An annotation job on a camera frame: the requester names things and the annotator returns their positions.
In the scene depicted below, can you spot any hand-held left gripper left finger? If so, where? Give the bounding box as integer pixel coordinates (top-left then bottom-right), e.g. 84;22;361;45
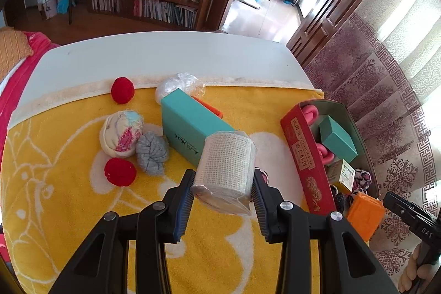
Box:
48;169;196;294

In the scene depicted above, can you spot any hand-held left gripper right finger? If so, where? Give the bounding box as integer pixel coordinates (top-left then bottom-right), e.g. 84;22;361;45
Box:
251;168;395;294

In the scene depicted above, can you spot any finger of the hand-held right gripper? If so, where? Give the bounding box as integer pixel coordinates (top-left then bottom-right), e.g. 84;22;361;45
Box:
383;191;419;229

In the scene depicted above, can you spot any orange embossed toy cube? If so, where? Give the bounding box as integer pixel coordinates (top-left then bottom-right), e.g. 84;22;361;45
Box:
346;191;386;242

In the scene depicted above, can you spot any white gauze bandage roll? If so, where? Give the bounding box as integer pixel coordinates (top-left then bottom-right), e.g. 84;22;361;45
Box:
190;130;258;215

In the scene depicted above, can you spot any black glitter scrunchie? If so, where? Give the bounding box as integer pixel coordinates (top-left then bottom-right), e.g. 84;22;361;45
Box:
332;192;355;212

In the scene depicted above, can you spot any yellow green medicine box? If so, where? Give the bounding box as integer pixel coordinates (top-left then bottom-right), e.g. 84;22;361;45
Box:
327;159;357;192

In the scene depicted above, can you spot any grey sock ball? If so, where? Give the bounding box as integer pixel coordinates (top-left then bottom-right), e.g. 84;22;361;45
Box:
135;131;170;176

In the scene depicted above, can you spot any red tin box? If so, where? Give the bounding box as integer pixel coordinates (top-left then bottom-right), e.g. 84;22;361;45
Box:
280;100;381;215

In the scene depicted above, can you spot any red pom-pom ball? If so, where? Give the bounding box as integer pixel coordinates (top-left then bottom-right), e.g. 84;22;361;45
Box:
111;77;135;105
104;158;137;185

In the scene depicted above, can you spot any pink foam hair curler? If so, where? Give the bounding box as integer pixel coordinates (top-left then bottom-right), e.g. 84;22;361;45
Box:
301;104;326;127
315;142;338;165

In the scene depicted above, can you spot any large teal box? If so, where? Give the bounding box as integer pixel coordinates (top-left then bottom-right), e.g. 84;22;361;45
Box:
160;89;238;169

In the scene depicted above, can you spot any small teal box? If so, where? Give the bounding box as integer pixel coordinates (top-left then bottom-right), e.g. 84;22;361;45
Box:
319;116;358;164

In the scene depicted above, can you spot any patchwork sock ball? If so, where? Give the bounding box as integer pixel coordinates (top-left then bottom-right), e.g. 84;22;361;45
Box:
100;110;144;158

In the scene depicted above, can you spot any small orange box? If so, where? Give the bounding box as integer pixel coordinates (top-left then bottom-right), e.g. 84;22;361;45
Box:
191;95;224;119

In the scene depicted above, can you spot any person's right hand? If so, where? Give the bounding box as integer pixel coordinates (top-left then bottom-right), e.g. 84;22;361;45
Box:
398;242;424;293

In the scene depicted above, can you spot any yellow white patterned towel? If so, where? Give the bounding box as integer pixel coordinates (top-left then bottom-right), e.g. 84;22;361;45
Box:
0;75;326;294

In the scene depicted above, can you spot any clear plastic bag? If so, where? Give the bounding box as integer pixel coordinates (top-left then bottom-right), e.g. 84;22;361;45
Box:
155;72;206;103

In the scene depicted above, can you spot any red blanket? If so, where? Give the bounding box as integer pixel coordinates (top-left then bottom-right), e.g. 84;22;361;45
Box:
0;32;61;122

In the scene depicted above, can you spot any wooden sliding door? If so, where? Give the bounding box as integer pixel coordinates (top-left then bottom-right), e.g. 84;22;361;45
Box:
286;0;400;69

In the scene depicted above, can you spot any orange checked pillow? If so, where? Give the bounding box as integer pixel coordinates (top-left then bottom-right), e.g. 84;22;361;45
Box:
0;27;33;81

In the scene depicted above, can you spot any white cardboard box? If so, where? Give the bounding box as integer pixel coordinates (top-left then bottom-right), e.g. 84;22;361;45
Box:
36;0;64;19

